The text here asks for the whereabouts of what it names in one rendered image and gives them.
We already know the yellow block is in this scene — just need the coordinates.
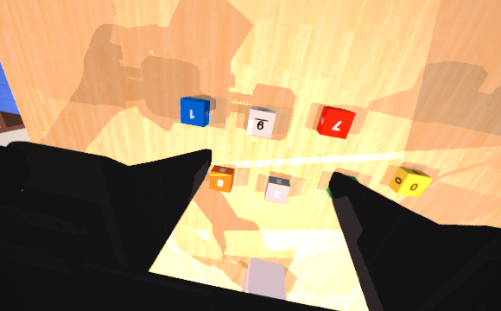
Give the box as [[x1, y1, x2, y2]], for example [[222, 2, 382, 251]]
[[388, 167, 433, 198]]

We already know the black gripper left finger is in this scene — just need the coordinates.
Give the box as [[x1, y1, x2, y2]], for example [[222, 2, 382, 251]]
[[7, 141, 212, 270]]

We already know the orange block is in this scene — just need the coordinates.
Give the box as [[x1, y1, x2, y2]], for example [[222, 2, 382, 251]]
[[210, 165, 235, 193]]

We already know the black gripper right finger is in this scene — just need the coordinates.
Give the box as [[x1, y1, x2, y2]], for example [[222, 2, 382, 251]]
[[328, 172, 501, 311]]

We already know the red block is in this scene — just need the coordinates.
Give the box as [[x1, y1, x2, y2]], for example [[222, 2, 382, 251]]
[[317, 106, 356, 139]]

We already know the blue block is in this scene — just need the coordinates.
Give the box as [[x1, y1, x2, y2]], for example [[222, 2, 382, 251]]
[[180, 96, 210, 127]]

